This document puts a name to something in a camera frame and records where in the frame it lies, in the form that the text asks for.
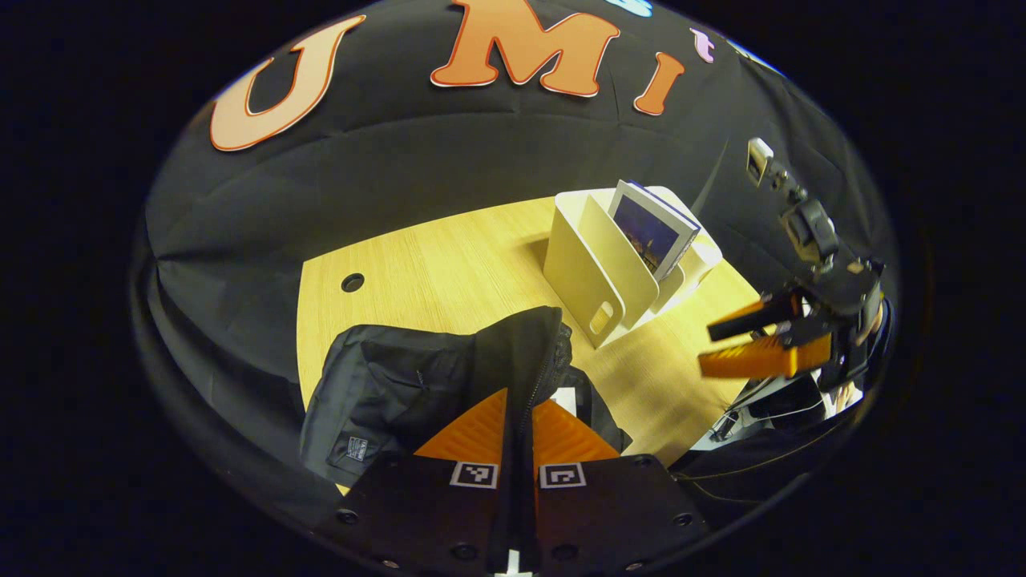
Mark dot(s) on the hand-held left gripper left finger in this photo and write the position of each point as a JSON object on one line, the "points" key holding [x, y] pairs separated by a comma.
{"points": [[433, 513]]}

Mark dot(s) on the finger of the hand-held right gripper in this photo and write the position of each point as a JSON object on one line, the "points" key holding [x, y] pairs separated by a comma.
{"points": [[761, 357], [749, 316]]}

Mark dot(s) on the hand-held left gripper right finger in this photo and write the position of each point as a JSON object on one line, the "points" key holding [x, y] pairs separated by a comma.
{"points": [[609, 513]]}

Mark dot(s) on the white book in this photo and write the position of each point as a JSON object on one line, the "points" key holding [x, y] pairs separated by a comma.
{"points": [[565, 398]]}

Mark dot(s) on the blue book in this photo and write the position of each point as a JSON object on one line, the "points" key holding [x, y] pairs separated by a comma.
{"points": [[649, 236]]}

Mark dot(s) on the black schoolbag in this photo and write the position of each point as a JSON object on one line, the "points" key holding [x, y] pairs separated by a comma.
{"points": [[401, 377]]}

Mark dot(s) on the cream plastic bookshelf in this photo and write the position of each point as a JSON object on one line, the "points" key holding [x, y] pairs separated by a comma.
{"points": [[577, 272]]}

